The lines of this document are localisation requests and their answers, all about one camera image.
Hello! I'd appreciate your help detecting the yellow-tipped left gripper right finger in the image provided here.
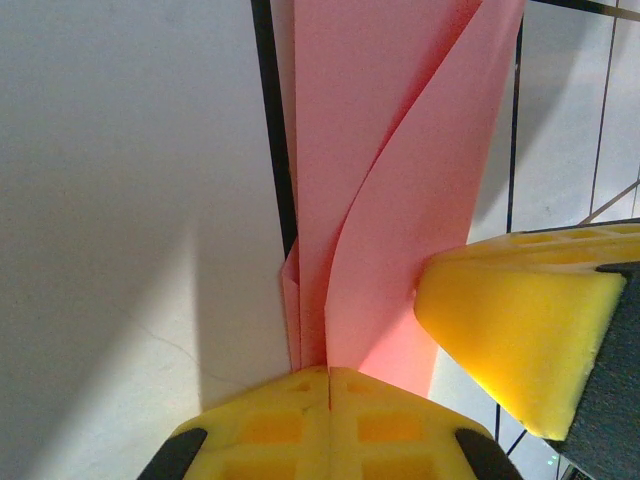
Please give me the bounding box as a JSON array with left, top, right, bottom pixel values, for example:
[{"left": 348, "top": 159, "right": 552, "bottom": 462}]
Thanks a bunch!
[{"left": 329, "top": 366, "right": 524, "bottom": 480}]

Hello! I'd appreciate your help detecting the pink cloth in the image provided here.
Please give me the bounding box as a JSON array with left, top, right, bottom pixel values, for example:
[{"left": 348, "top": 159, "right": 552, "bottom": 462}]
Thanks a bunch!
[{"left": 277, "top": 0, "right": 526, "bottom": 401}]

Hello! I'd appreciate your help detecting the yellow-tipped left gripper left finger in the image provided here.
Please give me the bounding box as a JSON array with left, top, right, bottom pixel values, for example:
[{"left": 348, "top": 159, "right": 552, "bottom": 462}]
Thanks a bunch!
[{"left": 134, "top": 364, "right": 331, "bottom": 480}]

